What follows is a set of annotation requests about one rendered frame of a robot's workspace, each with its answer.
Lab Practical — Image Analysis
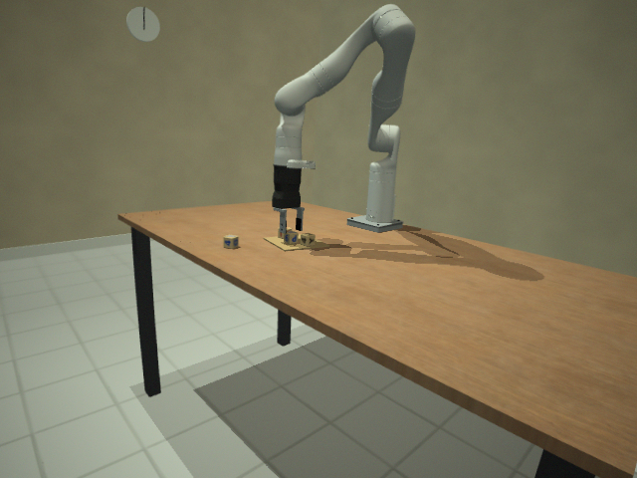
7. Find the tan block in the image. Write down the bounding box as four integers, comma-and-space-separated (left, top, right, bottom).
278, 227, 292, 239
301, 233, 316, 247
223, 235, 239, 249
284, 231, 299, 244

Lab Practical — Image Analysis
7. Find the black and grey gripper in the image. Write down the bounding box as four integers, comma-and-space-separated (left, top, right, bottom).
272, 146, 316, 233

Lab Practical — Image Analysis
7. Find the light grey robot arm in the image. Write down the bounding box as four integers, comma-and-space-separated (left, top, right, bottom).
275, 4, 415, 223

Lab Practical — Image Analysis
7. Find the tan flat mat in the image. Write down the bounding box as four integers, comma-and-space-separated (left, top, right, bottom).
264, 235, 329, 251

